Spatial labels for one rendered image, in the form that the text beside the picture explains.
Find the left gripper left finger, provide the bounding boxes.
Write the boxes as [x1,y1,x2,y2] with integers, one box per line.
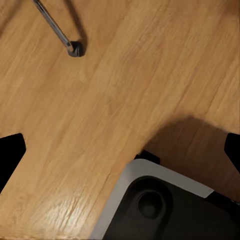
[0,133,26,193]

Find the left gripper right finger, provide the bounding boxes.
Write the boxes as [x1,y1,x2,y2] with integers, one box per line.
[224,133,240,173]

